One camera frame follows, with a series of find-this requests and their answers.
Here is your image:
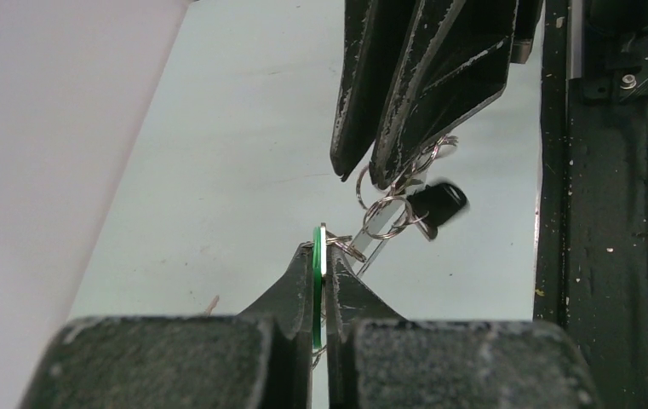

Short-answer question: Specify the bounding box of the black headed key on ring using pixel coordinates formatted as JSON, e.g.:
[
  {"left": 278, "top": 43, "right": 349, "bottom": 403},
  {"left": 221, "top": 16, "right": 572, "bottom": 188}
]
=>
[{"left": 406, "top": 180, "right": 469, "bottom": 241}]

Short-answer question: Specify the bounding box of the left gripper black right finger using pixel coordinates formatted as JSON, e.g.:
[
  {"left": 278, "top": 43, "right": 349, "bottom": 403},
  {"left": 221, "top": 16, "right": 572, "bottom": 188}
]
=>
[{"left": 324, "top": 246, "right": 600, "bottom": 408}]

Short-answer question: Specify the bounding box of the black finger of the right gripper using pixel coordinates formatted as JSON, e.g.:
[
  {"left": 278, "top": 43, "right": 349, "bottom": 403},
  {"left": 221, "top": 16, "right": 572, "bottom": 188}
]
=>
[
  {"left": 330, "top": 1, "right": 426, "bottom": 182},
  {"left": 370, "top": 0, "right": 542, "bottom": 188}
]

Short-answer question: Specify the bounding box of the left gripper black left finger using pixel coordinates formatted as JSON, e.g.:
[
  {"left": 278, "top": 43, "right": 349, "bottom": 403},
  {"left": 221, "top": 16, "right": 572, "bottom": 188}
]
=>
[{"left": 20, "top": 245, "right": 313, "bottom": 408}]

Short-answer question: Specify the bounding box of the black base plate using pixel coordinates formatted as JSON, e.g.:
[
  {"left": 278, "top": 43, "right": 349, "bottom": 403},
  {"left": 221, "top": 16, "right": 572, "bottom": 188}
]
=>
[{"left": 533, "top": 1, "right": 648, "bottom": 408}]

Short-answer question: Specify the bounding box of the green tagged key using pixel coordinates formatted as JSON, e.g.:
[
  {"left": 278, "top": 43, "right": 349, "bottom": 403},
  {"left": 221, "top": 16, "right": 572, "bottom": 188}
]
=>
[{"left": 312, "top": 223, "right": 327, "bottom": 349}]

